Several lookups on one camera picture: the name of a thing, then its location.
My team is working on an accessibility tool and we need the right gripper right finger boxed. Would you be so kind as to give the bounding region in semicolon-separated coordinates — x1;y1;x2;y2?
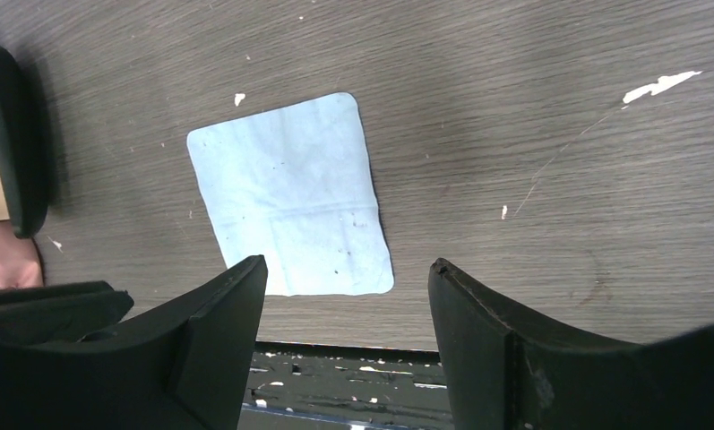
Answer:
428;259;714;429

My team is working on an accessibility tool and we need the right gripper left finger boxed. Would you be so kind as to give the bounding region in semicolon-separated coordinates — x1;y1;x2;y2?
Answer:
0;255;268;429

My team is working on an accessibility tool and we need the light blue cleaning cloth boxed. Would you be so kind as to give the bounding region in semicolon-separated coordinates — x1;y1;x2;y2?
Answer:
186;92;394;297

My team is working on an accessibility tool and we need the black glasses case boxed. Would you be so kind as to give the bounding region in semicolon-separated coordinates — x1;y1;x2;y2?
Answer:
0;47;51;238

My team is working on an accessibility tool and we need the pink cloth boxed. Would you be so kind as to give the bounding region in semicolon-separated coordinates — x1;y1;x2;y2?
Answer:
0;221;44;290

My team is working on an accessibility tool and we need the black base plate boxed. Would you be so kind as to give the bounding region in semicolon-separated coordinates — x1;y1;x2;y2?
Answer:
243;341;454;429

